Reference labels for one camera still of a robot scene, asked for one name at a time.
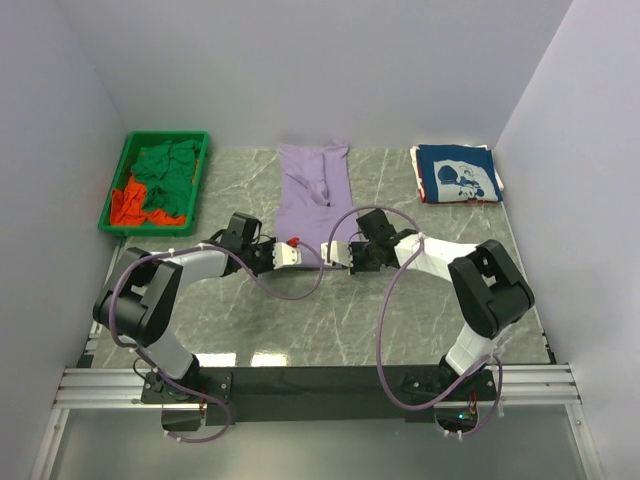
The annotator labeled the purple t shirt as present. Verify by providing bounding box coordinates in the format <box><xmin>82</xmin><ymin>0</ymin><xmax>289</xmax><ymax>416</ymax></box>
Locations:
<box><xmin>275</xmin><ymin>142</ymin><xmax>358</xmax><ymax>251</ymax></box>

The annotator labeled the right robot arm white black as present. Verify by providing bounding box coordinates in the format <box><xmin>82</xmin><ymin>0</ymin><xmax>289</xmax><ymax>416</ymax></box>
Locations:
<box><xmin>348</xmin><ymin>209</ymin><xmax>535</xmax><ymax>399</ymax></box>

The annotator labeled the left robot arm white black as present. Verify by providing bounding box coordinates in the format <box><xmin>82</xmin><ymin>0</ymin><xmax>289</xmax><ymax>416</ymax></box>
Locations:
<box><xmin>93</xmin><ymin>213</ymin><xmax>276</xmax><ymax>402</ymax></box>

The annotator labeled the white folded t shirt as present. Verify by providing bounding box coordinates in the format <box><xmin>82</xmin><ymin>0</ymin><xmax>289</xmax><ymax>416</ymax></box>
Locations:
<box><xmin>409</xmin><ymin>146</ymin><xmax>426</xmax><ymax>203</ymax></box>

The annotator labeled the navy printed folded t shirt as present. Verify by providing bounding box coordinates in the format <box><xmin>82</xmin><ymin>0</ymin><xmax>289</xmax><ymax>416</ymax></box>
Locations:
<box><xmin>417</xmin><ymin>144</ymin><xmax>503</xmax><ymax>204</ymax></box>

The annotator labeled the green t shirt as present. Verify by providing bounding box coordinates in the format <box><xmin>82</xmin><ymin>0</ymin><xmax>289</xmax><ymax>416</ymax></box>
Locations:
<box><xmin>131</xmin><ymin>140</ymin><xmax>202</xmax><ymax>217</ymax></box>

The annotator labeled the orange t shirt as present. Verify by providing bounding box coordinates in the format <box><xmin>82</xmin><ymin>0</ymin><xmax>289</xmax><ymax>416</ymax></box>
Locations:
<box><xmin>109</xmin><ymin>176</ymin><xmax>186</xmax><ymax>227</ymax></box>

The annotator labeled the green plastic bin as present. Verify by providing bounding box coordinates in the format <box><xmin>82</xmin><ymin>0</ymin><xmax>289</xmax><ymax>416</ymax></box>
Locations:
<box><xmin>98</xmin><ymin>131</ymin><xmax>210</xmax><ymax>237</ymax></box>

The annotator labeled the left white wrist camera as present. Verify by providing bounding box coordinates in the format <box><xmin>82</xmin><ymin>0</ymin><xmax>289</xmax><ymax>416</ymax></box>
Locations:
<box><xmin>272</xmin><ymin>242</ymin><xmax>302</xmax><ymax>270</ymax></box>

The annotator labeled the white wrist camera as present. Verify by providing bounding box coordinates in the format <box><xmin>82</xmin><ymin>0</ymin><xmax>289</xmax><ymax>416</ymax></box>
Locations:
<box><xmin>321</xmin><ymin>241</ymin><xmax>353</xmax><ymax>268</ymax></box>
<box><xmin>272</xmin><ymin>242</ymin><xmax>302</xmax><ymax>270</ymax></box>

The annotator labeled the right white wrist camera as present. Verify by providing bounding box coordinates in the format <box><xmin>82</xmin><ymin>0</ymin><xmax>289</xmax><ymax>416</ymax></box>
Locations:
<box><xmin>321</xmin><ymin>241</ymin><xmax>353</xmax><ymax>268</ymax></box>

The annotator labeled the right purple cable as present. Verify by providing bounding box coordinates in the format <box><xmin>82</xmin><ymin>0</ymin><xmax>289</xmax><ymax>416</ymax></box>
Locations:
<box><xmin>327</xmin><ymin>205</ymin><xmax>504</xmax><ymax>437</ymax></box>

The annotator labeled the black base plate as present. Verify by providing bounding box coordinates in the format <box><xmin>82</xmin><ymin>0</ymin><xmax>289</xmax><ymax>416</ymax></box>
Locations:
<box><xmin>141</xmin><ymin>365</ymin><xmax>497</xmax><ymax>423</ymax></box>

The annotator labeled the aluminium rail frame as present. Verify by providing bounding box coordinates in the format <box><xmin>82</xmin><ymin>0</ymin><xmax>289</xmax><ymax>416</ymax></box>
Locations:
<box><xmin>29</xmin><ymin>294</ymin><xmax>606</xmax><ymax>480</ymax></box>

